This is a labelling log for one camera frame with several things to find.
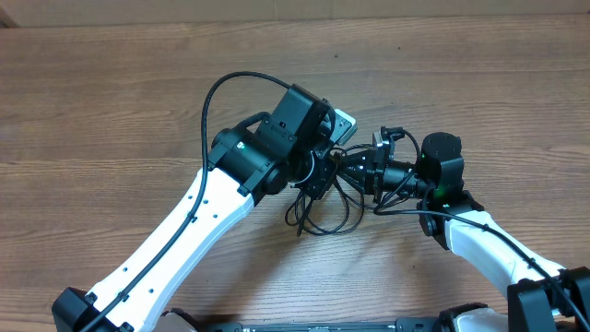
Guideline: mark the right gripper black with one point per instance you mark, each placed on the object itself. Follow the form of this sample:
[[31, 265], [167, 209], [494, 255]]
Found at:
[[363, 178]]

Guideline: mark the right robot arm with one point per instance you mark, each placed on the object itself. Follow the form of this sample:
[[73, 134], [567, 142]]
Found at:
[[542, 295]]

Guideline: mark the cardboard backdrop panel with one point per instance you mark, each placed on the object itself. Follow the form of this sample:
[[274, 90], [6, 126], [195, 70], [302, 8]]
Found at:
[[79, 13]]

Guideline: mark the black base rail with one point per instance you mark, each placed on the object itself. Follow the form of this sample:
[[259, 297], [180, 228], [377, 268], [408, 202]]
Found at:
[[408, 324]]

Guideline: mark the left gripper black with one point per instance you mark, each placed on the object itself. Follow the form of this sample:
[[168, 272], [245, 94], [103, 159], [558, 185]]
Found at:
[[317, 185]]

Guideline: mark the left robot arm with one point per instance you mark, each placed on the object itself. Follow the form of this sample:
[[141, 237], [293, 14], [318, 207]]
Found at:
[[258, 157]]

